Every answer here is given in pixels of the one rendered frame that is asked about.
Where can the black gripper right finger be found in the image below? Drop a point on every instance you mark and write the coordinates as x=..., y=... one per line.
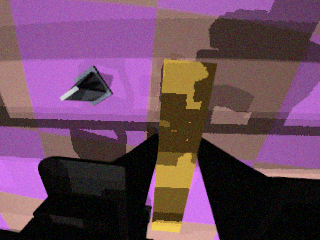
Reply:
x=244, y=201

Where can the yellow bar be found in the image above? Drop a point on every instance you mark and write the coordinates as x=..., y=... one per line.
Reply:
x=186, y=94

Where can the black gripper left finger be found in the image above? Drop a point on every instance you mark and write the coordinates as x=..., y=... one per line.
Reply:
x=126, y=181

